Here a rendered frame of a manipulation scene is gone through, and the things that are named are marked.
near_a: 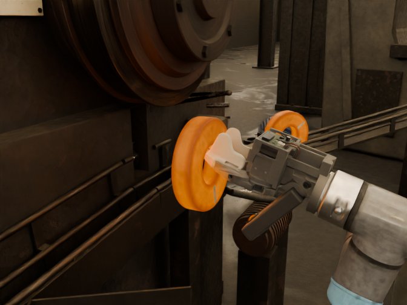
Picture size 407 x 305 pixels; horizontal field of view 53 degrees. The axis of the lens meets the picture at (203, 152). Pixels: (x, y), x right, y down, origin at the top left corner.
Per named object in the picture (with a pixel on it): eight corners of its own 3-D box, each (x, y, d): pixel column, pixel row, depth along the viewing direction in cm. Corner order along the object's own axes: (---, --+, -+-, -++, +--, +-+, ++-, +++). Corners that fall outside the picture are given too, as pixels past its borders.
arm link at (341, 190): (347, 215, 64) (337, 239, 57) (319, 203, 65) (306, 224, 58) (366, 173, 60) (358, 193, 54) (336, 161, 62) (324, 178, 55)
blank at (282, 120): (277, 167, 134) (283, 170, 131) (254, 134, 126) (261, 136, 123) (308, 134, 137) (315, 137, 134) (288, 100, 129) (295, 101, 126)
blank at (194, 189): (165, 135, 60) (185, 137, 59) (211, 104, 73) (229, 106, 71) (176, 226, 66) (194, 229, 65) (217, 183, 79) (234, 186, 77)
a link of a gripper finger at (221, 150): (204, 120, 66) (255, 141, 63) (196, 152, 69) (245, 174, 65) (195, 124, 64) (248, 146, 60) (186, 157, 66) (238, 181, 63)
